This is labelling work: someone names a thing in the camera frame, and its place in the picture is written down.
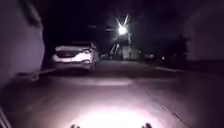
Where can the street lamp pole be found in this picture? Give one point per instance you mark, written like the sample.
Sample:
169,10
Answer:
122,40

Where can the grey asphalt road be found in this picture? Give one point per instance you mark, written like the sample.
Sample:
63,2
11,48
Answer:
113,93

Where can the white car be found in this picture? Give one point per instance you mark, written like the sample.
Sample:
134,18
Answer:
75,56

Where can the kerb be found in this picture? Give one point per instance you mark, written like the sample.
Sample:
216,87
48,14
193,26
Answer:
170,69

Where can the robot's own part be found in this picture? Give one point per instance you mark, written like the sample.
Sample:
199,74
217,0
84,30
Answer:
146,125
75,126

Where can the pale building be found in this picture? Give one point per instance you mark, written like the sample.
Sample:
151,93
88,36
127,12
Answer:
205,33

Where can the pale wall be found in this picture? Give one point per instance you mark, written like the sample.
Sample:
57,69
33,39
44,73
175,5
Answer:
18,40

